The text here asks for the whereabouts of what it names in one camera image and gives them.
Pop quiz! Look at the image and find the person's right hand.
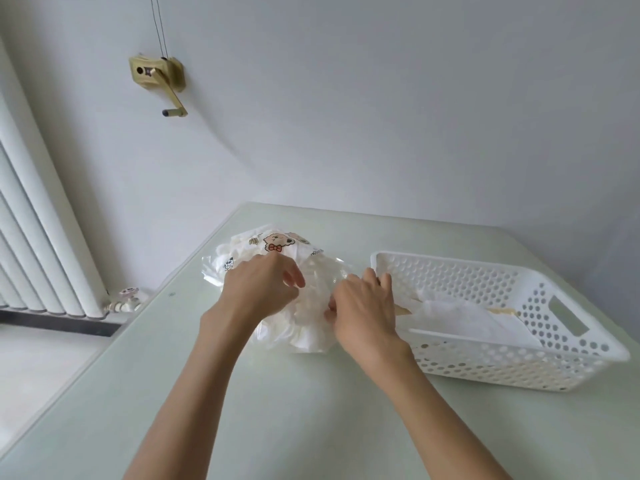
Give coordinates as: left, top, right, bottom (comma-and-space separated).
323, 267, 416, 369

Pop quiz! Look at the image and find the person's left hand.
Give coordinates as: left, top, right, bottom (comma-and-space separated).
199, 252, 307, 347

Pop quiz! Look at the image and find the clear bear-print plastic bag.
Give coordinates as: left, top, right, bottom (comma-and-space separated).
201, 223, 369, 353

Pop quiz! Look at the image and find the white perforated plastic basket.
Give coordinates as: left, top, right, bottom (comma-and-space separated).
369, 251, 631, 394

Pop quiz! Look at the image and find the person's left forearm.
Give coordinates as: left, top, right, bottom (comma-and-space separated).
122, 317, 251, 480

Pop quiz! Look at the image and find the person's right forearm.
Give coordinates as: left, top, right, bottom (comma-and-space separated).
367, 349, 511, 480

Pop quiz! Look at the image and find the white radiator valve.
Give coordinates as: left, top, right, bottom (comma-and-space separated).
103, 285, 143, 314

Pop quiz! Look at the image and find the white column radiator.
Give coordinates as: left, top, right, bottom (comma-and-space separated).
0, 37, 109, 321

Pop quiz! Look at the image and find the brass wall crank winch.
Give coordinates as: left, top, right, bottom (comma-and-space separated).
128, 53, 189, 119

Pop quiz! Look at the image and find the thin steel winch cable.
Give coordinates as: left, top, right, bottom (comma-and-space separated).
149, 0, 171, 59

